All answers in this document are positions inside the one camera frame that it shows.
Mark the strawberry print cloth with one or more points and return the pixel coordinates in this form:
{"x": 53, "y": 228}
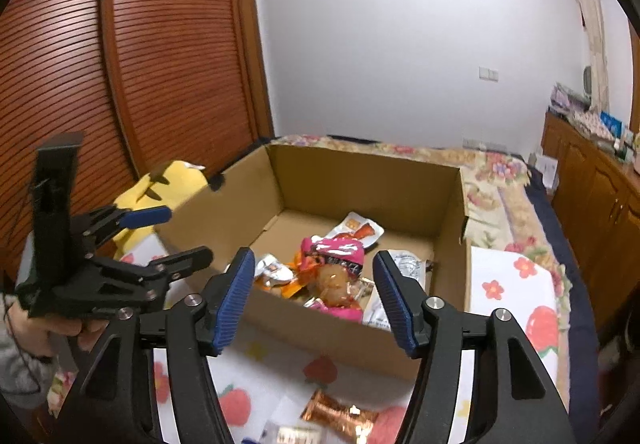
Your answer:
{"x": 500, "y": 284}

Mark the person's left hand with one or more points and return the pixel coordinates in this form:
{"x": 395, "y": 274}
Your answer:
{"x": 35, "y": 334}

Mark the grey desk fan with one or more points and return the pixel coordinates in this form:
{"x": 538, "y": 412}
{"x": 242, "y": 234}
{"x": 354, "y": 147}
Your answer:
{"x": 588, "y": 83}

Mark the brown slatted wooden wardrobe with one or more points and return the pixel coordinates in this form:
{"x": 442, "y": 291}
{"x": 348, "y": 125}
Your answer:
{"x": 150, "y": 49}

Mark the blue carton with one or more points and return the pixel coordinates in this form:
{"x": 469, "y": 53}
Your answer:
{"x": 611, "y": 124}

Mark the purple wrapped package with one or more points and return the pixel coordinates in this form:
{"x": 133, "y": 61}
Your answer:
{"x": 567, "y": 97}

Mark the yellow plush toy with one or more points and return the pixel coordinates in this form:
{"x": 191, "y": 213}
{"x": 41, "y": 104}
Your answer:
{"x": 160, "y": 189}

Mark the brown cardboard box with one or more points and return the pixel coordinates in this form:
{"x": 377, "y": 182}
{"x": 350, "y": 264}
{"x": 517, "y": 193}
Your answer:
{"x": 320, "y": 179}

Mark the silver clear snack packet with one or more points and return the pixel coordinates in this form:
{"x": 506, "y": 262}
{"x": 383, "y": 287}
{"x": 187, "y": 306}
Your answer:
{"x": 272, "y": 269}

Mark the white paper bag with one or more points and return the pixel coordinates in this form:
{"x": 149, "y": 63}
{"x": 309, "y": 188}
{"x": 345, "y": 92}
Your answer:
{"x": 545, "y": 172}

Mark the copper foil candy wrapper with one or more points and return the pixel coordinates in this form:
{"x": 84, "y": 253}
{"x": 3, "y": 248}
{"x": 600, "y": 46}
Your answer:
{"x": 340, "y": 416}

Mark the long white snack pouch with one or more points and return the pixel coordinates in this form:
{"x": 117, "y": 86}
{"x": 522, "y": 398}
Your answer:
{"x": 415, "y": 269}

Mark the navy bedsheet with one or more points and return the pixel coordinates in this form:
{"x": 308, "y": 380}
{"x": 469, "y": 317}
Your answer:
{"x": 570, "y": 254}

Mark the brown snack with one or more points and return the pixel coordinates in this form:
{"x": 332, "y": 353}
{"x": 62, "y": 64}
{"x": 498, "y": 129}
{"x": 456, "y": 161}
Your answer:
{"x": 332, "y": 284}

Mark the cream floral curtain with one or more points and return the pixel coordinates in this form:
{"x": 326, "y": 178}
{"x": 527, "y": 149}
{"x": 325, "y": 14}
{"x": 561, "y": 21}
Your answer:
{"x": 595, "y": 24}

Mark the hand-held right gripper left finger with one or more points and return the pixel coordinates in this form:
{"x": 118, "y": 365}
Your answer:
{"x": 232, "y": 299}

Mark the wooden sideboard cabinet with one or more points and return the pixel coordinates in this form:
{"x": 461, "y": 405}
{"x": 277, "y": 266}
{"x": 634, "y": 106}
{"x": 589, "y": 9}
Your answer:
{"x": 590, "y": 204}

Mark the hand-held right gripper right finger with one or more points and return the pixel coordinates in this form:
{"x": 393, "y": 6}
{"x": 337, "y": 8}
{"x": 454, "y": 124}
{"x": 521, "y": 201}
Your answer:
{"x": 395, "y": 304}

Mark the white orange snack packet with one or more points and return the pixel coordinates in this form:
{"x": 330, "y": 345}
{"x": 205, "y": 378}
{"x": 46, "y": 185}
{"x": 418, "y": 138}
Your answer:
{"x": 357, "y": 229}

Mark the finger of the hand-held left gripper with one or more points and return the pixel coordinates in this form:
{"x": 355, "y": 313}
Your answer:
{"x": 190, "y": 259}
{"x": 150, "y": 216}

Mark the white wall switch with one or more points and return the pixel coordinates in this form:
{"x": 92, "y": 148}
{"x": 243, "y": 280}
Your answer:
{"x": 488, "y": 73}

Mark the floral patterned box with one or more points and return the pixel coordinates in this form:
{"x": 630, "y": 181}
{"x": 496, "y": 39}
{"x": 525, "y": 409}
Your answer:
{"x": 590, "y": 119}

